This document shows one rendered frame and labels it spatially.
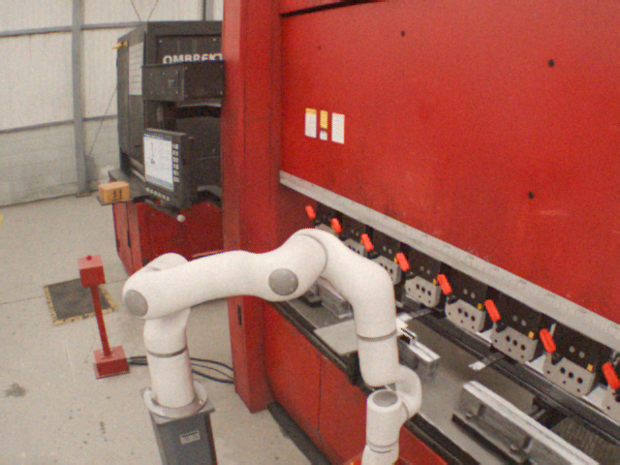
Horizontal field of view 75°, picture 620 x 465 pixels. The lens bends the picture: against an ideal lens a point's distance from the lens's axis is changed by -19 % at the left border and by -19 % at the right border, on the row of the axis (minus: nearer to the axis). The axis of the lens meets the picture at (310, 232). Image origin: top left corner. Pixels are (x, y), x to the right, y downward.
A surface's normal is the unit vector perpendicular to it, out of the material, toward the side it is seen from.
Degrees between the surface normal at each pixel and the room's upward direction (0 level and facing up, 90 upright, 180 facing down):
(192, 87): 90
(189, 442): 90
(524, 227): 90
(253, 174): 90
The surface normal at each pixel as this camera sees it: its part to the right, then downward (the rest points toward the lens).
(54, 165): 0.54, 0.28
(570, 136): -0.87, 0.14
